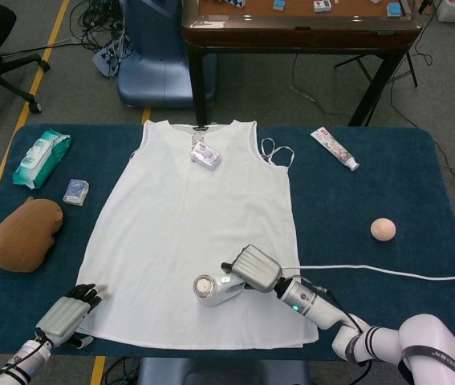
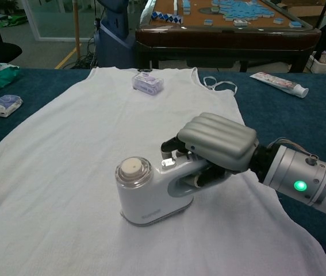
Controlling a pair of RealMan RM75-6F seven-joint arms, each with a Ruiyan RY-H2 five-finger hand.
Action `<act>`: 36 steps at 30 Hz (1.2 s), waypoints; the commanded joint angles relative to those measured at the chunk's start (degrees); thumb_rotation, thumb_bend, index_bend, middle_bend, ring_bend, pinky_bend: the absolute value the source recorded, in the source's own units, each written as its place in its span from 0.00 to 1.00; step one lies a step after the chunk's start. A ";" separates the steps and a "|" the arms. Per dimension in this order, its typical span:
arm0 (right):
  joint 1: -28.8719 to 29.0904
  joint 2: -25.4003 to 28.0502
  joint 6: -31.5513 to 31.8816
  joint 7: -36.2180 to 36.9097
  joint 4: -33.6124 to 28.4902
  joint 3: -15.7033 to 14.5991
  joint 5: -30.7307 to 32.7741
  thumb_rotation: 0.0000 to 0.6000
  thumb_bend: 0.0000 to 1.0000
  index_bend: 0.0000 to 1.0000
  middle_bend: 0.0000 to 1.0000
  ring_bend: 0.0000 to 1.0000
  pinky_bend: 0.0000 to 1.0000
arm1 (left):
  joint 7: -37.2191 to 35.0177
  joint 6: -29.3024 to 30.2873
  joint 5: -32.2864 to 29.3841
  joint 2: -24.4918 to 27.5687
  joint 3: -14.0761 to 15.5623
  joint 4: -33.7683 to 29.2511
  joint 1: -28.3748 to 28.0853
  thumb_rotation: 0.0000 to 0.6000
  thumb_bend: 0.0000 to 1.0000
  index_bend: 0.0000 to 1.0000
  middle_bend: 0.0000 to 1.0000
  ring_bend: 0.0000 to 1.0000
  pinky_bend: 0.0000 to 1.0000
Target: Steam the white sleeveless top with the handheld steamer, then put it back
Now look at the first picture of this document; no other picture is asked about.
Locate green wet wipes pack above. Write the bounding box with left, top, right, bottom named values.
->
left=12, top=128, right=71, bottom=189

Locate brown mahjong table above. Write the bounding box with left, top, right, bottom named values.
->
left=181, top=0, right=424, bottom=128

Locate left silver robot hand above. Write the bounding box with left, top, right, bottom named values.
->
left=35, top=282, right=108, bottom=349

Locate white sleeveless shirt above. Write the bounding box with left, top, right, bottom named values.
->
left=75, top=119, right=319, bottom=351

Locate thin grey cable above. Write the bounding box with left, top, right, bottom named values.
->
left=281, top=263, right=455, bottom=282

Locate white toothpaste tube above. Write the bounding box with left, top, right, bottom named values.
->
left=310, top=126, right=360, bottom=172

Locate small pocket tissue pack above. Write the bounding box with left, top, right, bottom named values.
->
left=62, top=178, right=90, bottom=207

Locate black floor cable bundle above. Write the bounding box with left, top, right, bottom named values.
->
left=68, top=0, right=132, bottom=55

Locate brown plush toy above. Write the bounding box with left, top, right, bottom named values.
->
left=0, top=196, right=64, bottom=274

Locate blue plastic robot base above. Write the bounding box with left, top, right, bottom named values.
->
left=116, top=0, right=218, bottom=109

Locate small clear purple case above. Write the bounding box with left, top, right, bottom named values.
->
left=189, top=142, right=223, bottom=172

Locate beige round ball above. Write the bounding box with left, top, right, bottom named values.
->
left=370, top=217, right=397, bottom=242

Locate dark blue table mat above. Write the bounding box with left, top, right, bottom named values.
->
left=0, top=124, right=455, bottom=356

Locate blue grey robot torso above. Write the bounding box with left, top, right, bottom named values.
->
left=136, top=356, right=312, bottom=385

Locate white floor power strip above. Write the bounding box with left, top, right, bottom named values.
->
left=92, top=42, right=128, bottom=77

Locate white ribbon strap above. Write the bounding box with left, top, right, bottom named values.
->
left=259, top=137, right=295, bottom=169

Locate white handheld steamer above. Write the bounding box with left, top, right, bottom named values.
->
left=193, top=272, right=248, bottom=308

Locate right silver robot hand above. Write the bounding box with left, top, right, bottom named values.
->
left=221, top=244, right=283, bottom=293

